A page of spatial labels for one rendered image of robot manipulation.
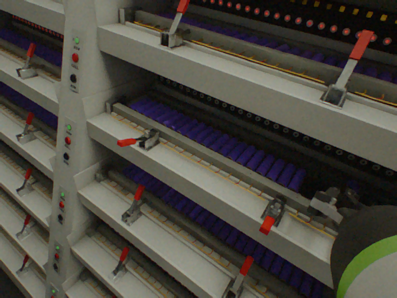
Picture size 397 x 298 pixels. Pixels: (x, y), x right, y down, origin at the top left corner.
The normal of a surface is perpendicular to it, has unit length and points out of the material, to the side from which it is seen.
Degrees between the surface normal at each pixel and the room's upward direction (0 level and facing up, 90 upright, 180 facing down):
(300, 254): 108
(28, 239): 18
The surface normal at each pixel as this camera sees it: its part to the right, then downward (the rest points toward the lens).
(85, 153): 0.82, 0.43
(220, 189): 0.12, -0.78
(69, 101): -0.49, 0.20
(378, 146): -0.55, 0.47
